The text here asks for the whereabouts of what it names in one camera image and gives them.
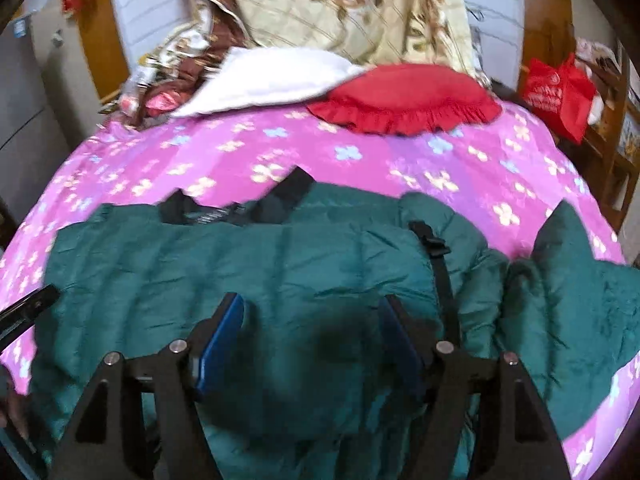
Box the white pillow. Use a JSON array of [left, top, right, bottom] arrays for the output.
[[170, 46, 368, 118]]

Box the red shopping bag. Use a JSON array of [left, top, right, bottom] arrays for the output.
[[517, 52, 598, 146]]

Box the green puffer jacket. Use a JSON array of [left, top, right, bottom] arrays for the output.
[[27, 167, 640, 480]]

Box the brown floral cloth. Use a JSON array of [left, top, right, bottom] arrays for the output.
[[120, 0, 251, 126]]

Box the red ruffled pillow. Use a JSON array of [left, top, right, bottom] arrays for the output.
[[306, 64, 502, 137]]

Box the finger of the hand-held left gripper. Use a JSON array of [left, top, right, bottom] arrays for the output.
[[0, 285, 61, 351]]

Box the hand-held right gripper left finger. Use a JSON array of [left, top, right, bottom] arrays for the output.
[[47, 292, 246, 480]]

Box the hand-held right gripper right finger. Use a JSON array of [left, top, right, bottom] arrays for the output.
[[380, 294, 573, 480]]

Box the cream rose-print quilt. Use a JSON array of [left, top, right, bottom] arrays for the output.
[[220, 0, 481, 81]]

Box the pink floral bedsheet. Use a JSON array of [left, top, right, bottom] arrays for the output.
[[0, 95, 640, 480]]

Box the wooden shelf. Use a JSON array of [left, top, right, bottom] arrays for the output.
[[575, 35, 640, 233]]

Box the clear plastic bag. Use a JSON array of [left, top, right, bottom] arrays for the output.
[[117, 72, 151, 113]]

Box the grey cabinet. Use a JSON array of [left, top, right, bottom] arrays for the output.
[[0, 5, 106, 241]]

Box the shiny red package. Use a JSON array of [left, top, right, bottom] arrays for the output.
[[142, 87, 183, 117]]

